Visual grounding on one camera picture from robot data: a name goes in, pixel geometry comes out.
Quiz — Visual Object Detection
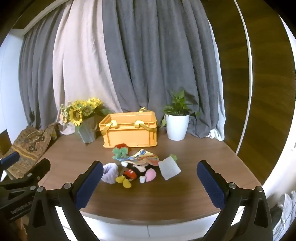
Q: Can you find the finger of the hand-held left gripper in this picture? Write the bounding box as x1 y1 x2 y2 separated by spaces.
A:
0 152 21 172
14 158 51 186

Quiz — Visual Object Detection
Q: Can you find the colourful printed cloth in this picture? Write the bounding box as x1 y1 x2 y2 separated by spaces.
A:
117 149 160 166

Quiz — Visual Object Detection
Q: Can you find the orange crate with yellow handles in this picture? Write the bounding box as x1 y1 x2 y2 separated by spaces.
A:
99 107 158 149

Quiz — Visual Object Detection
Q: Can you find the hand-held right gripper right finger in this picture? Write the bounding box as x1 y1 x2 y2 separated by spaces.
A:
196 160 273 241

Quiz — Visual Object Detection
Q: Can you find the grey ribbed vase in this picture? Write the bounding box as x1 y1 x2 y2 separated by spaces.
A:
74 116 97 143

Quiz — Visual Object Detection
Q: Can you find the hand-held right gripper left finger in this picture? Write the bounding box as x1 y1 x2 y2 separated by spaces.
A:
27 160 104 241

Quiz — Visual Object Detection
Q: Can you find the white curtain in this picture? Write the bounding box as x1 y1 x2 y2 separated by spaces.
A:
208 21 226 142

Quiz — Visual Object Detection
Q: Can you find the pink foam block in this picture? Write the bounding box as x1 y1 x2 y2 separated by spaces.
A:
146 168 157 182

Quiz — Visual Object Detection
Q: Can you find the lavender knitted ring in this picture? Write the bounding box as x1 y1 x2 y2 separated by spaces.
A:
102 163 119 184

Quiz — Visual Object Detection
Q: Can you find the grey white cloth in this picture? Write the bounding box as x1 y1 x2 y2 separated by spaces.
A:
272 193 295 241

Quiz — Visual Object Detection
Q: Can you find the green and red fuzzy toy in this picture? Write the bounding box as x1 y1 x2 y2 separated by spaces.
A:
112 144 130 161

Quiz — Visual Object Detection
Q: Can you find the pale pink curtain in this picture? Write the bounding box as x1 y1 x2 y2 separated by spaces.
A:
54 0 124 135

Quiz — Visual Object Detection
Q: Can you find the mouse plush toy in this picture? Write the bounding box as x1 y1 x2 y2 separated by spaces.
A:
115 161 148 189

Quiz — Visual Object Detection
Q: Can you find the green potted plant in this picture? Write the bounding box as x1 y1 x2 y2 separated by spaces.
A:
160 90 200 128

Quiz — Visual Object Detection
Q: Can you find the sunflower bouquet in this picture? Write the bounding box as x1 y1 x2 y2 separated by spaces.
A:
60 97 114 127

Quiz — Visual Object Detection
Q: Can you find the grey curtain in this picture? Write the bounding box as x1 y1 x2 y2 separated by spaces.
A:
19 29 71 131
102 0 223 139

